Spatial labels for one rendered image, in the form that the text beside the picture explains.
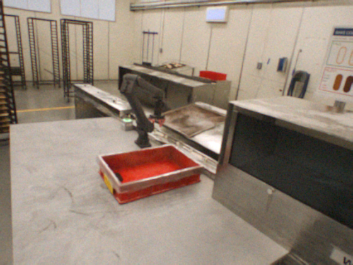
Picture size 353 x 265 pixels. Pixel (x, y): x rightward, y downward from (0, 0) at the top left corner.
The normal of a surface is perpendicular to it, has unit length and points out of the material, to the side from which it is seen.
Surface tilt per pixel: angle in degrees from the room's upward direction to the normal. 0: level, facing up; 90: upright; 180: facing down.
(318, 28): 90
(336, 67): 90
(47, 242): 0
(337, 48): 90
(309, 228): 90
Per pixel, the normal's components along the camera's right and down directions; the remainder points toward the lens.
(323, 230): -0.78, 0.15
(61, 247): 0.10, -0.94
